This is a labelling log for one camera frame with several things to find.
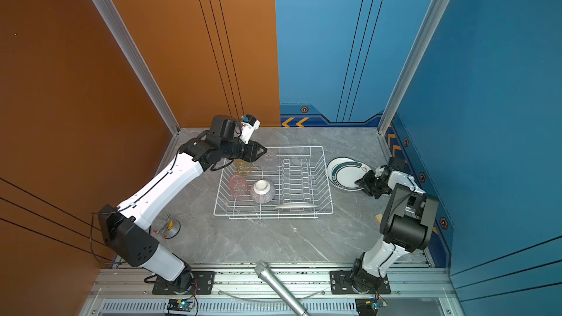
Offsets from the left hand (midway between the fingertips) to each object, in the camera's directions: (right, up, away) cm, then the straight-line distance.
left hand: (264, 146), depth 77 cm
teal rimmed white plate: (+34, -10, +25) cm, 43 cm away
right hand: (+39, -15, +16) cm, 45 cm away
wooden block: (+45, -29, +10) cm, 54 cm away
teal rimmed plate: (+36, -17, +17) cm, 43 cm away
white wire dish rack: (+8, -15, +16) cm, 23 cm away
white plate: (+11, -21, 0) cm, 24 cm away
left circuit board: (-26, -52, -6) cm, 58 cm away
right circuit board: (+34, -52, -7) cm, 63 cm away
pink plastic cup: (-12, -17, +17) cm, 27 cm away
